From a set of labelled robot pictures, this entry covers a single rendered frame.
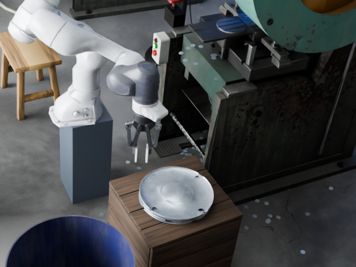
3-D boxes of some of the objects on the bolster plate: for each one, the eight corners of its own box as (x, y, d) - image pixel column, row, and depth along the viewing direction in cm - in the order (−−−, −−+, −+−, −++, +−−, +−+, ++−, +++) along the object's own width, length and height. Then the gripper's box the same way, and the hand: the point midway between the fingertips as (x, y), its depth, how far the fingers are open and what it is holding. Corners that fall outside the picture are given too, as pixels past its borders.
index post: (248, 65, 275) (251, 45, 269) (244, 61, 277) (248, 42, 271) (254, 64, 276) (257, 44, 270) (250, 60, 278) (254, 41, 272)
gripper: (167, 104, 236) (162, 154, 251) (121, 102, 235) (119, 152, 250) (167, 117, 230) (162, 167, 245) (120, 115, 229) (118, 166, 244)
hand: (141, 153), depth 246 cm, fingers open, 3 cm apart
